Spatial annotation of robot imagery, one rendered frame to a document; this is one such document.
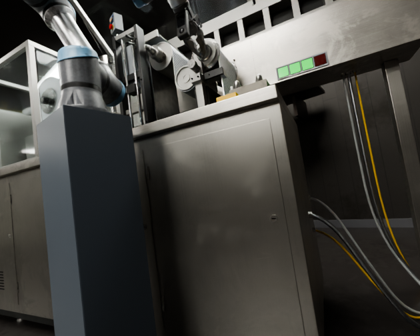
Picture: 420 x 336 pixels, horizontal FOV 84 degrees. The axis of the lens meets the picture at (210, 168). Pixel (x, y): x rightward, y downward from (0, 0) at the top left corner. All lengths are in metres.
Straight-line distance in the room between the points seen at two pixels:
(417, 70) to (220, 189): 2.46
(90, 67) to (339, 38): 1.13
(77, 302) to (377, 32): 1.54
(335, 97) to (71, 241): 2.72
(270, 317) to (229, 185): 0.41
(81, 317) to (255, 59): 1.36
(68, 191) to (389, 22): 1.45
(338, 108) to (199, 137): 2.26
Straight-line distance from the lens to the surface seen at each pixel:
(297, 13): 1.54
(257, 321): 0.85
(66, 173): 0.70
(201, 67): 1.15
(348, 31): 1.46
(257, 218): 0.74
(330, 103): 2.93
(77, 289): 0.72
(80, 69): 0.85
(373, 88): 2.91
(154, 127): 0.88
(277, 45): 1.47
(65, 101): 0.81
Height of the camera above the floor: 0.64
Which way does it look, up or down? 4 degrees up
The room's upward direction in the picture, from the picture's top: 8 degrees counter-clockwise
